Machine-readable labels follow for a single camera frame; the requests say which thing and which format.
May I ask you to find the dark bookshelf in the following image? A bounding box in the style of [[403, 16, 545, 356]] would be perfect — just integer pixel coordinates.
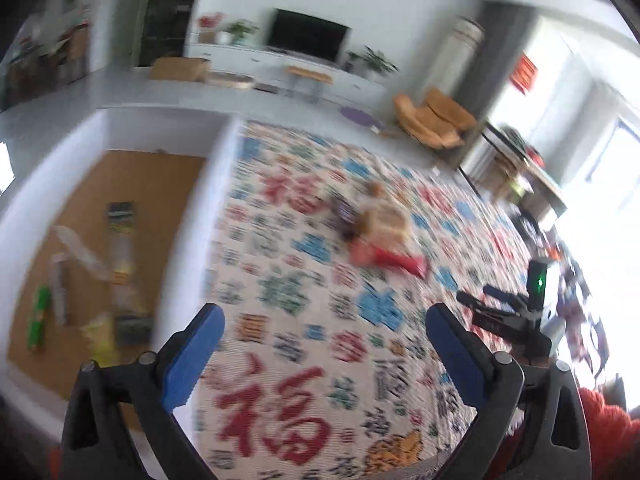
[[137, 0, 194, 66]]

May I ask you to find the orange lounge chair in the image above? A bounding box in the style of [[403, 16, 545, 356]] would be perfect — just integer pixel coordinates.
[[393, 88, 477, 150]]

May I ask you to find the dark wooden side table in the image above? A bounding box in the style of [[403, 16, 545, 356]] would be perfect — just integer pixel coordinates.
[[458, 120, 568, 221]]

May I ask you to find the green plant pair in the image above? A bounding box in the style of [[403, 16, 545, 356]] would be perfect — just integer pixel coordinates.
[[347, 46, 398, 77]]

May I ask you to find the black television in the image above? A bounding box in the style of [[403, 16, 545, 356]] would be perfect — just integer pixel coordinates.
[[266, 9, 350, 63]]

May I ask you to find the red wall hanging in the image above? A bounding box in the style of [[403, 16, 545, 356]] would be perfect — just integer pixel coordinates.
[[510, 53, 538, 94]]

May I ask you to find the white cardboard box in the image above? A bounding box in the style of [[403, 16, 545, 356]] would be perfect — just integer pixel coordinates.
[[1, 107, 243, 442]]

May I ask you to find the red flower vase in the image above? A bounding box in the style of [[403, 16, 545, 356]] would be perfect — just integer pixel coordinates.
[[198, 12, 226, 44]]

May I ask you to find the brown cardboard box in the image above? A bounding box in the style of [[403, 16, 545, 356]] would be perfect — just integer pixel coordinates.
[[149, 56, 209, 82]]

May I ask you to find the dark chocolate bar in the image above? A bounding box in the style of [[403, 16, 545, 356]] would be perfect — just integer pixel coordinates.
[[331, 196, 359, 236]]

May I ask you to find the white standing air conditioner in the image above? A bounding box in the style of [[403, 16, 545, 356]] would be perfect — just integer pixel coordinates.
[[428, 16, 485, 96]]

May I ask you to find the white tv cabinet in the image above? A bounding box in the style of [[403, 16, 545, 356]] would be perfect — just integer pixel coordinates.
[[183, 44, 388, 110]]

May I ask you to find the bread loaf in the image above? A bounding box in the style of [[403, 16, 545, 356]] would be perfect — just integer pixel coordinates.
[[357, 202, 411, 250]]

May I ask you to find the dining table with chairs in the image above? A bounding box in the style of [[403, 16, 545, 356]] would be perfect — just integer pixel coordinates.
[[1, 23, 91, 110]]

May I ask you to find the green potted plant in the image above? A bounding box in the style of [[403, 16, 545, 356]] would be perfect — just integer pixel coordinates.
[[226, 20, 259, 44]]

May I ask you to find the clear wrapper snack stick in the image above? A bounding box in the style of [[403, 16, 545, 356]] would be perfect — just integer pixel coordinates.
[[53, 226, 111, 282]]

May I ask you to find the clear long snack packet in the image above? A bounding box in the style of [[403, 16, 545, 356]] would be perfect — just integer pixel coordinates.
[[49, 252, 68, 326]]

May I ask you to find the wooden bench stool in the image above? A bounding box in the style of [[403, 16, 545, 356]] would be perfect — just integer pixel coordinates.
[[286, 65, 334, 103]]

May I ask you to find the yellow snack bag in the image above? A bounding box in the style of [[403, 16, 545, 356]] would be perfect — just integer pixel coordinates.
[[80, 312, 120, 367]]

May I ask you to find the patterned woven table cloth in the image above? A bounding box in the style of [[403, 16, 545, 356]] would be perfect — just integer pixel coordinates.
[[194, 122, 529, 479]]

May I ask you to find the black yellow long snack pack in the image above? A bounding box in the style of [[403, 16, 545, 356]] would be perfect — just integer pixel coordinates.
[[107, 202, 153, 346]]

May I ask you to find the red snack packet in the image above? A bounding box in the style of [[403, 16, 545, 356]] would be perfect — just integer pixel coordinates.
[[349, 240, 430, 278]]

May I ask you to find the purple round floor mat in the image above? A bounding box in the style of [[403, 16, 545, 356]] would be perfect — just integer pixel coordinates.
[[340, 106, 382, 130]]

